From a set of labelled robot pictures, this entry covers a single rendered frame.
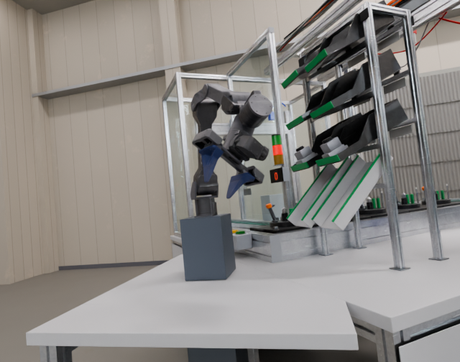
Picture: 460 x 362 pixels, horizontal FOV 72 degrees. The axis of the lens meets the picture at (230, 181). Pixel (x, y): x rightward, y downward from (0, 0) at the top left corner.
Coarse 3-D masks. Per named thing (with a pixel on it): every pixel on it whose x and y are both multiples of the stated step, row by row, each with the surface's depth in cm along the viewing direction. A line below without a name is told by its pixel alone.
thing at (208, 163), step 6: (204, 150) 69; (210, 150) 69; (216, 150) 68; (204, 156) 71; (210, 156) 70; (216, 156) 68; (204, 162) 70; (210, 162) 69; (204, 168) 69; (210, 168) 68; (204, 174) 69; (210, 174) 68; (204, 180) 68
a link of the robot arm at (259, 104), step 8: (224, 96) 77; (256, 96) 69; (264, 96) 70; (224, 104) 78; (232, 104) 73; (240, 104) 74; (248, 104) 68; (256, 104) 68; (264, 104) 69; (240, 112) 72; (248, 112) 69; (256, 112) 67; (264, 112) 68; (240, 120) 72; (248, 120) 70; (256, 120) 69
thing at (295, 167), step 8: (360, 112) 112; (344, 120) 122; (352, 120) 111; (336, 128) 110; (320, 136) 122; (328, 136) 123; (336, 136) 109; (320, 144) 122; (320, 152) 122; (312, 160) 107; (296, 168) 115; (304, 168) 109
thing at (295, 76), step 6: (342, 30) 113; (324, 42) 111; (330, 42) 112; (324, 48) 111; (312, 54) 124; (306, 60) 123; (294, 72) 109; (300, 72) 108; (306, 72) 110; (312, 72) 118; (288, 78) 114; (294, 78) 111; (300, 78) 117; (282, 84) 120; (288, 84) 116
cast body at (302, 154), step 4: (300, 148) 112; (304, 148) 111; (308, 148) 112; (296, 152) 113; (300, 152) 111; (304, 152) 111; (308, 152) 112; (312, 152) 112; (296, 156) 114; (300, 156) 111; (304, 156) 111; (308, 156) 111; (312, 156) 112; (300, 160) 111; (304, 160) 110
